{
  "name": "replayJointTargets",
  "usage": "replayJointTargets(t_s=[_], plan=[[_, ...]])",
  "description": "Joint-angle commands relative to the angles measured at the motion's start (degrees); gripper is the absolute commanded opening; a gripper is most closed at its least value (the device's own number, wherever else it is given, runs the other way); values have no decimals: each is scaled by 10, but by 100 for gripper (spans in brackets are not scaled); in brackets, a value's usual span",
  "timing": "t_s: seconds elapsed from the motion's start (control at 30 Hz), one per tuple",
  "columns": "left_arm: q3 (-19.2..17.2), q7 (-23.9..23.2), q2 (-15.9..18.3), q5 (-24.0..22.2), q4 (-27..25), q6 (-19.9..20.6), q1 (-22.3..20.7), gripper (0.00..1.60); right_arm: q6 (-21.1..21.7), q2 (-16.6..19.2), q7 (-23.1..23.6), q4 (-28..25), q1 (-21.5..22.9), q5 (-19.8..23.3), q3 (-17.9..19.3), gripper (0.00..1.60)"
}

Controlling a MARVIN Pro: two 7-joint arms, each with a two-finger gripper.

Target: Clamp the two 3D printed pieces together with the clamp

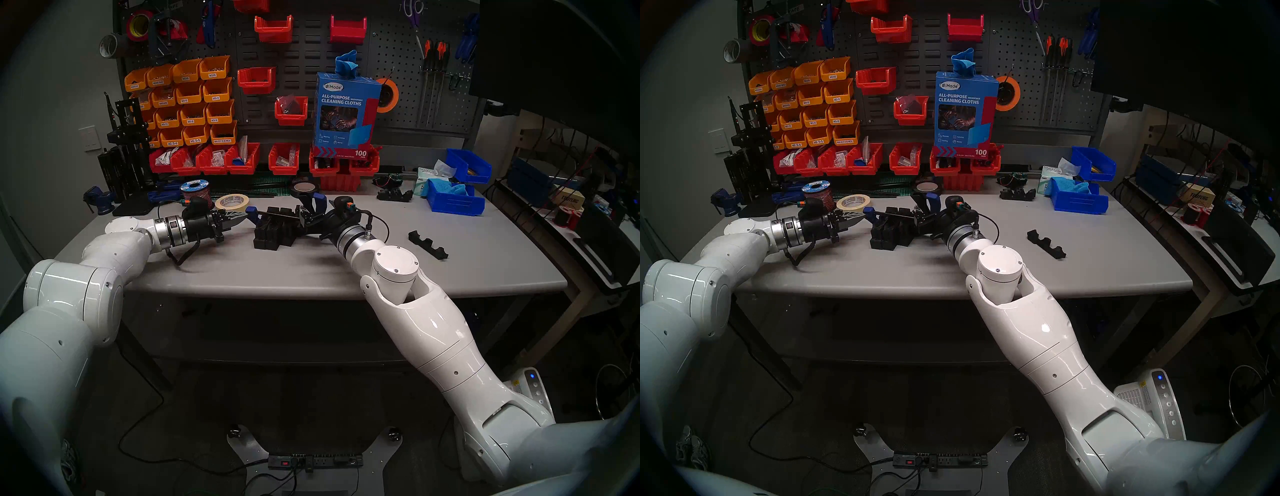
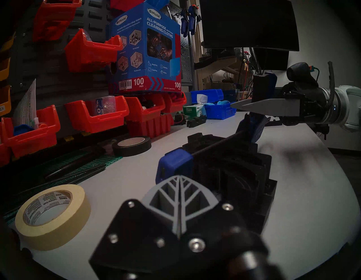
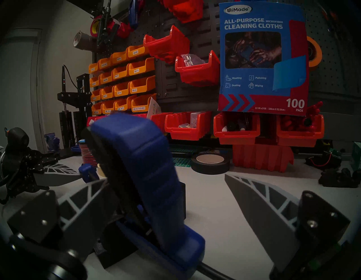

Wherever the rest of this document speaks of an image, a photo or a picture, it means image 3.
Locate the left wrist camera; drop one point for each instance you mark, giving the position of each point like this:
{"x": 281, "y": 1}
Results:
{"x": 17, "y": 137}

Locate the green white tissue box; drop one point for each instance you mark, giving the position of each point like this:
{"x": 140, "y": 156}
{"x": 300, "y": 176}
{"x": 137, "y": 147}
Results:
{"x": 356, "y": 155}

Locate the blue cleaning cloths box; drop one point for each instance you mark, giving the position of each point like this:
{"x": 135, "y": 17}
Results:
{"x": 259, "y": 62}

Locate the black tape roll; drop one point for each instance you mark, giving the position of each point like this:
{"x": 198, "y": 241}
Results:
{"x": 210, "y": 165}

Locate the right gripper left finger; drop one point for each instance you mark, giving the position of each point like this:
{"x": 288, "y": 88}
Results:
{"x": 84, "y": 214}

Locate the grey duct tape roll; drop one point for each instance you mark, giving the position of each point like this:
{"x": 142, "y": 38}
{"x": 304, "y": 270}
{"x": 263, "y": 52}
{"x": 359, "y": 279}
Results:
{"x": 81, "y": 41}

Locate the black printed clip block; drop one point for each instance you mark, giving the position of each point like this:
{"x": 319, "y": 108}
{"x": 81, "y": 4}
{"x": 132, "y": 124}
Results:
{"x": 338, "y": 179}

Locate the red storage bin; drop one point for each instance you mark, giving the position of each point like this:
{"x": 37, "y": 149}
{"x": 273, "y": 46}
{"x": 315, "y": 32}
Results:
{"x": 160, "y": 121}
{"x": 237, "y": 137}
{"x": 197, "y": 74}
{"x": 91, "y": 120}
{"x": 299, "y": 138}
{"x": 186, "y": 10}
{"x": 166, "y": 45}
{"x": 186, "y": 132}

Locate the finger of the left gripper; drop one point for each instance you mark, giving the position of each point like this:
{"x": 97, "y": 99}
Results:
{"x": 56, "y": 179}
{"x": 60, "y": 168}

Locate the black tool stand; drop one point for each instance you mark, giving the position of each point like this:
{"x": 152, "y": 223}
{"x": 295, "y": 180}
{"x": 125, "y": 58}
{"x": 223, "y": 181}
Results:
{"x": 74, "y": 113}

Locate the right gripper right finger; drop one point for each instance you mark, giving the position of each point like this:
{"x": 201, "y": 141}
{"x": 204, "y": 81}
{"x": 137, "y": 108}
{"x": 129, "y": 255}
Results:
{"x": 270, "y": 225}

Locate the blue black bar clamp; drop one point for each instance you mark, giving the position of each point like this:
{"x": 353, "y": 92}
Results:
{"x": 146, "y": 169}

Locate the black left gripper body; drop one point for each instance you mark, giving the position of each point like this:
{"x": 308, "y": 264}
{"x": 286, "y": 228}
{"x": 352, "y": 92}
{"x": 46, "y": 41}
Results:
{"x": 22, "y": 169}

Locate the orange tape roll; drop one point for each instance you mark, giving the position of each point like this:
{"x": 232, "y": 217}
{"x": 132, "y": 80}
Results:
{"x": 315, "y": 52}

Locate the red yellow tape roll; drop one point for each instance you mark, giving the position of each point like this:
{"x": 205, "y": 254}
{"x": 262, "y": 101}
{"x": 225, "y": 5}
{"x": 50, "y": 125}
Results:
{"x": 94, "y": 26}

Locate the black 3D printed piece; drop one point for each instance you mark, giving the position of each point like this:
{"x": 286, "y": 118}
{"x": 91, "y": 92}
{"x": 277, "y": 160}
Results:
{"x": 182, "y": 201}

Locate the yellow storage bin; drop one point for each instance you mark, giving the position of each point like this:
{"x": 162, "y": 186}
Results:
{"x": 120, "y": 75}
{"x": 94, "y": 83}
{"x": 96, "y": 97}
{"x": 108, "y": 110}
{"x": 107, "y": 95}
{"x": 136, "y": 53}
{"x": 93, "y": 70}
{"x": 104, "y": 66}
{"x": 121, "y": 92}
{"x": 141, "y": 107}
{"x": 96, "y": 111}
{"x": 121, "y": 107}
{"x": 119, "y": 59}
{"x": 141, "y": 89}
{"x": 139, "y": 70}
{"x": 105, "y": 80}

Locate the blue bench vise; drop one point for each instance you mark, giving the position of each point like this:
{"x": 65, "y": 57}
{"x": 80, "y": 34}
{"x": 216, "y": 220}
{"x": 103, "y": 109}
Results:
{"x": 52, "y": 142}

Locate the dark grey pegboard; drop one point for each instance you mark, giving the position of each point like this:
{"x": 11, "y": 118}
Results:
{"x": 203, "y": 93}

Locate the red tape dispenser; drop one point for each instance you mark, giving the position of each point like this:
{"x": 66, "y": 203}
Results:
{"x": 124, "y": 29}

